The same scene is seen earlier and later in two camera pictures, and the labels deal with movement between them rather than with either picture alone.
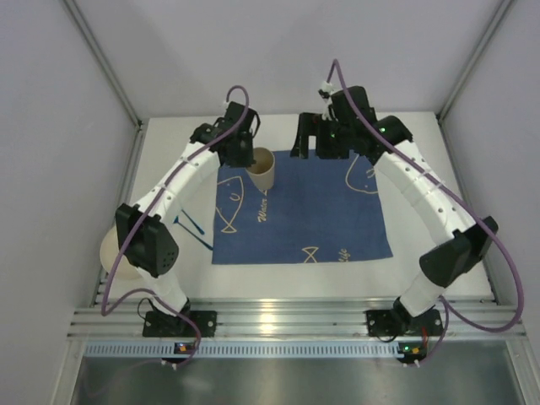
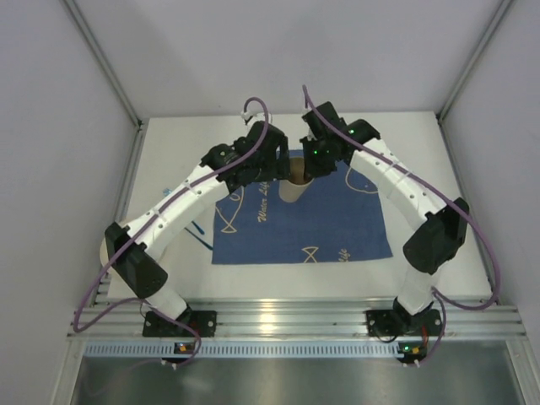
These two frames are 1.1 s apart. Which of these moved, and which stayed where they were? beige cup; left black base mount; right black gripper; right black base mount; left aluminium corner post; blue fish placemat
Moved: beige cup; right black gripper
Stayed: left aluminium corner post; left black base mount; blue fish placemat; right black base mount
